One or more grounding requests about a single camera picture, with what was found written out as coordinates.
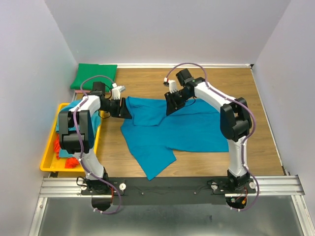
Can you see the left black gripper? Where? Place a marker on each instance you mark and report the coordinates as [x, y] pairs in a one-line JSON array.
[[122, 111]]

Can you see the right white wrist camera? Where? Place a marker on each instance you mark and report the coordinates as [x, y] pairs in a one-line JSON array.
[[172, 85]]

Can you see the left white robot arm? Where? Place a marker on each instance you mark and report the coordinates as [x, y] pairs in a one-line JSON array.
[[76, 134]]

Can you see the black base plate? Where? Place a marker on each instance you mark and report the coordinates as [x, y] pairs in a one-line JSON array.
[[138, 191]]

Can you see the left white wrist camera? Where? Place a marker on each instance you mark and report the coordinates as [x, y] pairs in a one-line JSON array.
[[117, 91]]

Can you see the yellow plastic bin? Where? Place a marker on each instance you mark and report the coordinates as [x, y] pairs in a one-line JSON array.
[[50, 163]]

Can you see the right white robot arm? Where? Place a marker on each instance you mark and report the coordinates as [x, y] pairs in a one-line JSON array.
[[235, 119]]

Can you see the teal t shirt in bin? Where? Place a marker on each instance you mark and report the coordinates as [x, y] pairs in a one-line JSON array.
[[96, 120]]

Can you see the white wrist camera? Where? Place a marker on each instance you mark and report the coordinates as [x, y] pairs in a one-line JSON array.
[[172, 85], [117, 91]]

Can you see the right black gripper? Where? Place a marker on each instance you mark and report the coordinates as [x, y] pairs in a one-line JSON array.
[[171, 106]]

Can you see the blue t shirt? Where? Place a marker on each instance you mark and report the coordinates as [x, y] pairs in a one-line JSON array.
[[152, 136]]

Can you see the orange t shirt in bin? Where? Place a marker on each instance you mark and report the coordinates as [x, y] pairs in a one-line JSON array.
[[70, 161]]

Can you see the aluminium frame rail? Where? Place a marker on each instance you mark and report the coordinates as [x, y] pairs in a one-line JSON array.
[[173, 206]]

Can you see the folded pink t shirt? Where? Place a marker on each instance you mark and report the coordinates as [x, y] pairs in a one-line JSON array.
[[79, 91]]

